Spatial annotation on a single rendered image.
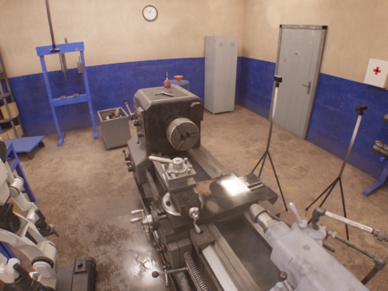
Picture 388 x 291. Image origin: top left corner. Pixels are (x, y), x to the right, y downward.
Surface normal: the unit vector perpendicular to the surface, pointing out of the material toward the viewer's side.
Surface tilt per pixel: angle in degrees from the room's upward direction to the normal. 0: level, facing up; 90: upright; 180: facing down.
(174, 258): 90
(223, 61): 90
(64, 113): 90
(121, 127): 90
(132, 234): 0
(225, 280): 36
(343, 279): 0
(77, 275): 0
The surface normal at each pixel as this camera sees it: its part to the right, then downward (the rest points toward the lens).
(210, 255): -0.54, -0.61
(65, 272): 0.00, -0.88
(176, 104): 0.40, 0.43
